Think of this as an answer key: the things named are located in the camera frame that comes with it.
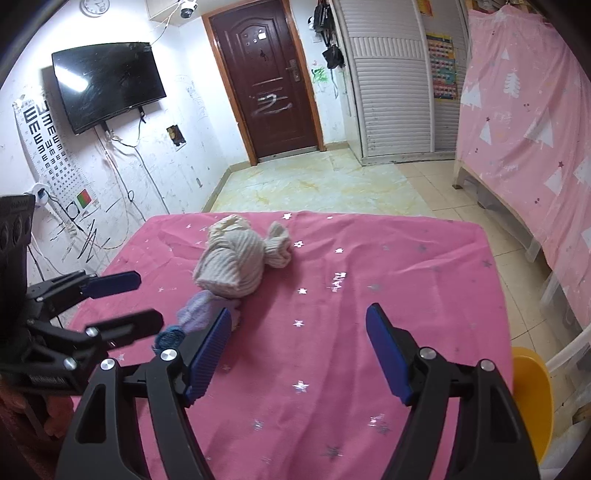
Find blue knit sock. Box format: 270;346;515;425
154;325;185;355

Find white bed frame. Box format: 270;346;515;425
452;159;591;384

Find yellow plastic basin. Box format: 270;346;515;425
512;347;554;464

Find cream ribbed sock bundle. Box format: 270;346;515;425
193;215;293;298

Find black wall television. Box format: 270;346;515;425
52;42;167;136

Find eye chart poster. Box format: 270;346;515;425
11;95;100;241

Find pink star-print tablecloth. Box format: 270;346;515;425
65;211;515;480

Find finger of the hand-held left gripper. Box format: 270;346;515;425
25;271;141;320
28;310;164;370

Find television wall cables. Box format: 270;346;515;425
95;108;168;217

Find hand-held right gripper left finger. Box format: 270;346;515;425
55;307;233;480

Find black hanging bag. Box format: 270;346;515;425
322;44;345;70
313;0;334;33

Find pink tree-print sheet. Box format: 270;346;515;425
456;7;591;333

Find dark brown door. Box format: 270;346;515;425
202;0;326;167

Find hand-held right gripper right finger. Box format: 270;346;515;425
366;302;541;480

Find pale lavender sock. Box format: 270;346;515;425
176;290;242;334

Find colourful grid wall poster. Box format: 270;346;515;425
426;31;459;101

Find person's left hand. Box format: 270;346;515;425
0;382;75;439

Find white louvered wardrobe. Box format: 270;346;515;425
332;0;472;167

